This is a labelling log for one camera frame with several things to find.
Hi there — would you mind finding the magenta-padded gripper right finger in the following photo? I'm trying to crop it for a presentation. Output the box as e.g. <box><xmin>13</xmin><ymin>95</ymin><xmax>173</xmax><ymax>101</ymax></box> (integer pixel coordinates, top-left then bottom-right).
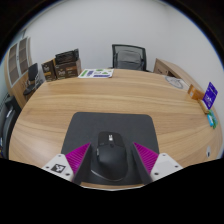
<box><xmin>132</xmin><ymin>141</ymin><xmax>184</xmax><ymax>185</ymax></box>

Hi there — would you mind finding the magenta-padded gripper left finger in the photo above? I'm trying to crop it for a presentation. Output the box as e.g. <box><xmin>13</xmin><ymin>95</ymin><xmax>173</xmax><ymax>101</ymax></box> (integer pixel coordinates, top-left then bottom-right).
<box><xmin>40</xmin><ymin>142</ymin><xmax>93</xmax><ymax>185</ymax></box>

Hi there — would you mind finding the black computer mouse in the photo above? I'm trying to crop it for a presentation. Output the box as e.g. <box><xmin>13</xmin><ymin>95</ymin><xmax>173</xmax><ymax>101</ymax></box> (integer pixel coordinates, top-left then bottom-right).
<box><xmin>90</xmin><ymin>131</ymin><xmax>129</xmax><ymax>183</ymax></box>

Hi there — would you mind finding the dark grey mouse pad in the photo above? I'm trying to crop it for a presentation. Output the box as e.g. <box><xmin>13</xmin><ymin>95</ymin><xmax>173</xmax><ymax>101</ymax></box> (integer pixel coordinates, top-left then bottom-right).
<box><xmin>60</xmin><ymin>111</ymin><xmax>160</xmax><ymax>186</ymax></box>

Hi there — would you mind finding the small blue packet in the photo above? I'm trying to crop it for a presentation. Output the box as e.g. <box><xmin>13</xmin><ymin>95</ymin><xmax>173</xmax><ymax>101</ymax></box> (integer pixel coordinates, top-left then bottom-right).
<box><xmin>208</xmin><ymin>113</ymin><xmax>216</xmax><ymax>130</ymax></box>

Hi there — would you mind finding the large black office chair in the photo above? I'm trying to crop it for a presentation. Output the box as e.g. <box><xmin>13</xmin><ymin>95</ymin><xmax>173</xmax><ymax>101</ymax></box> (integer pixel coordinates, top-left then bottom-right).
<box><xmin>0</xmin><ymin>95</ymin><xmax>23</xmax><ymax>159</ymax></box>

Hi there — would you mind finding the green packet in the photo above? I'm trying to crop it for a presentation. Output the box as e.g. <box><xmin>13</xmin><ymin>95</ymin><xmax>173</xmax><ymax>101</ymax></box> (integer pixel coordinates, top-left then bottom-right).
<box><xmin>210</xmin><ymin>109</ymin><xmax>220</xmax><ymax>129</ymax></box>

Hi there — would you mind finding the orange cardboard box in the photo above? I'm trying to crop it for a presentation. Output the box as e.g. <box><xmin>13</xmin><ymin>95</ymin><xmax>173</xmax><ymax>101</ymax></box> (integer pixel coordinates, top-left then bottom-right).
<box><xmin>187</xmin><ymin>83</ymin><xmax>205</xmax><ymax>101</ymax></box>

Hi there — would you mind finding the white printed leaflet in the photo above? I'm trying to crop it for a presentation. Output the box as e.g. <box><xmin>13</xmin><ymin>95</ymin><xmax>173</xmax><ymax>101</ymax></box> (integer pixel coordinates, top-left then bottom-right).
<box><xmin>77</xmin><ymin>68</ymin><xmax>115</xmax><ymax>80</ymax></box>

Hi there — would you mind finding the purple card package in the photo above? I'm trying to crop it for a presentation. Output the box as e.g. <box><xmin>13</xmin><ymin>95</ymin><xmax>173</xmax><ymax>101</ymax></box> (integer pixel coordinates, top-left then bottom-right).
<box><xmin>202</xmin><ymin>81</ymin><xmax>219</xmax><ymax>110</ymax></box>

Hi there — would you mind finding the small black swivel chair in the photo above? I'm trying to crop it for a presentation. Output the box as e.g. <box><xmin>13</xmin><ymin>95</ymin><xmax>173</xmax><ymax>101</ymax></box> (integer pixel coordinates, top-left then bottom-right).
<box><xmin>22</xmin><ymin>62</ymin><xmax>44</xmax><ymax>98</ymax></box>

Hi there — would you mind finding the wooden side desk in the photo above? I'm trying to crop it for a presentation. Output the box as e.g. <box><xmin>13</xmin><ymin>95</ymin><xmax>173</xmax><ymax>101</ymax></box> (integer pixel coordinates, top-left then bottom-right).
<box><xmin>152</xmin><ymin>58</ymin><xmax>198</xmax><ymax>89</ymax></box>

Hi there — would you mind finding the stack of dark boxes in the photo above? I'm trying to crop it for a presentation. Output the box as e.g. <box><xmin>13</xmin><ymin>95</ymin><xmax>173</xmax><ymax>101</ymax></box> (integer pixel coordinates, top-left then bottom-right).
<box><xmin>41</xmin><ymin>48</ymin><xmax>83</xmax><ymax>83</ymax></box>

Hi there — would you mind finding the black mesh office chair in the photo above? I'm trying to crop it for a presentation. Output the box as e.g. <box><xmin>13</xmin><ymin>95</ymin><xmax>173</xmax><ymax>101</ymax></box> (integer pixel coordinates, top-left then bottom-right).
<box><xmin>109</xmin><ymin>43</ymin><xmax>149</xmax><ymax>73</ymax></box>

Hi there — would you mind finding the wooden shelf unit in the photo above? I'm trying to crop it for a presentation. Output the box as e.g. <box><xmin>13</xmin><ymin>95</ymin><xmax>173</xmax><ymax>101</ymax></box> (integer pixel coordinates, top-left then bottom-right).
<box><xmin>3</xmin><ymin>36</ymin><xmax>34</xmax><ymax>109</ymax></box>

